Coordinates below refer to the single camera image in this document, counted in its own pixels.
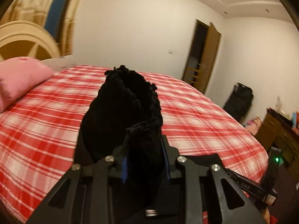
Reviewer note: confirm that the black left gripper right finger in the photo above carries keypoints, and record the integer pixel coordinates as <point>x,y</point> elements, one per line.
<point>171,154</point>

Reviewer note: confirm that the red white plaid bedsheet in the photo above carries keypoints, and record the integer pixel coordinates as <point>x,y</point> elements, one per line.
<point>39,133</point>

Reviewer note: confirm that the beige patterned curtain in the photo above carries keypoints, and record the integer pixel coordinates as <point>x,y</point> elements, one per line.
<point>55,16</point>

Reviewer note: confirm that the brown wooden dresser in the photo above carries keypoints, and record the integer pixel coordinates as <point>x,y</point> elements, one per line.
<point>276,131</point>

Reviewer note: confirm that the pink pillow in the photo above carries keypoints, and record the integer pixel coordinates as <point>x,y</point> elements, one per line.
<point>19,75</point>

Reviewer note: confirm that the pink items on floor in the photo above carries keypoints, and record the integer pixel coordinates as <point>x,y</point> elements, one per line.
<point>253,125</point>

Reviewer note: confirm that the black suitcase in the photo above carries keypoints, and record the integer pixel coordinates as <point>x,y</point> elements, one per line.
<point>239,101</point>

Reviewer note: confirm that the black pants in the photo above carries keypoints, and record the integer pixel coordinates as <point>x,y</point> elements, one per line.
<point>127,112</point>

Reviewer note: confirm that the grey patterned pillow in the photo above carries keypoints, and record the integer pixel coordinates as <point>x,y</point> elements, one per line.
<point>59,64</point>

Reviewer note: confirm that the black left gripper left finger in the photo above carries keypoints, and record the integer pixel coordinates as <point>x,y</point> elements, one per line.
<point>118,168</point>

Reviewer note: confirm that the cream wooden headboard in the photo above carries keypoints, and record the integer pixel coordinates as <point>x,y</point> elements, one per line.
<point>24,38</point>

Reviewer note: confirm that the brown wooden door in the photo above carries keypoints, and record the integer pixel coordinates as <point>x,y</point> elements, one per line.
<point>202,56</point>

